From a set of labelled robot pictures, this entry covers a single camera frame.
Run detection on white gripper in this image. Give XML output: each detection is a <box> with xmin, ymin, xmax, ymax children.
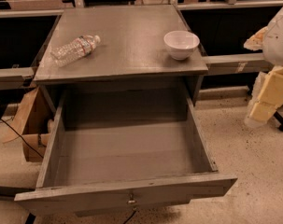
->
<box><xmin>244</xmin><ymin>7</ymin><xmax>283</xmax><ymax>128</ymax></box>

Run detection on clear plastic water bottle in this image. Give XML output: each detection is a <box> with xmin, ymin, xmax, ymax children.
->
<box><xmin>50</xmin><ymin>35</ymin><xmax>101</xmax><ymax>67</ymax></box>

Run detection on grey open top drawer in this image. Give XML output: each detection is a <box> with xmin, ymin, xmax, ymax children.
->
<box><xmin>14</xmin><ymin>87</ymin><xmax>238</xmax><ymax>217</ymax></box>

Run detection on metal drawer knob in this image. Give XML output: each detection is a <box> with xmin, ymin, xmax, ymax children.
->
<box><xmin>127</xmin><ymin>193</ymin><xmax>136</xmax><ymax>205</ymax></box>

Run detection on black stand leg with wheel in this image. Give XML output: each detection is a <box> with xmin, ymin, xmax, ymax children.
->
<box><xmin>274</xmin><ymin>112</ymin><xmax>283</xmax><ymax>132</ymax></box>

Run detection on white ceramic bowl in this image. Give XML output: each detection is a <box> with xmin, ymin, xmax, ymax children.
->
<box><xmin>163</xmin><ymin>31</ymin><xmax>200</xmax><ymax>61</ymax></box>

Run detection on grey cabinet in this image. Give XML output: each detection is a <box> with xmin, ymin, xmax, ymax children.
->
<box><xmin>34</xmin><ymin>5</ymin><xmax>207</xmax><ymax>123</ymax></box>

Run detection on brown cardboard box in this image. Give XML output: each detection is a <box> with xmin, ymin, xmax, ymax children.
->
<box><xmin>2</xmin><ymin>88</ymin><xmax>53</xmax><ymax>162</ymax></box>

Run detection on grey right bench rail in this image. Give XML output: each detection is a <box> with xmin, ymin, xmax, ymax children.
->
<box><xmin>204</xmin><ymin>53</ymin><xmax>273</xmax><ymax>76</ymax></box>

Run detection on grey bench rail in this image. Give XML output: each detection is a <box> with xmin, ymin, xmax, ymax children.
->
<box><xmin>0</xmin><ymin>67</ymin><xmax>35</xmax><ymax>90</ymax></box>
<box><xmin>204</xmin><ymin>53</ymin><xmax>273</xmax><ymax>76</ymax></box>

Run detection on black cable under drawer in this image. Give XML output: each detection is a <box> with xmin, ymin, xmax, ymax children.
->
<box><xmin>121</xmin><ymin>209</ymin><xmax>138</xmax><ymax>224</ymax></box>

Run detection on grey left bench rail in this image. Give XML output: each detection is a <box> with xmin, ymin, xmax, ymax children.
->
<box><xmin>0</xmin><ymin>67</ymin><xmax>35</xmax><ymax>90</ymax></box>

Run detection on black cable on floor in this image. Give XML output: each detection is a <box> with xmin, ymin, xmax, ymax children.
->
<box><xmin>0</xmin><ymin>118</ymin><xmax>45</xmax><ymax>159</ymax></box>

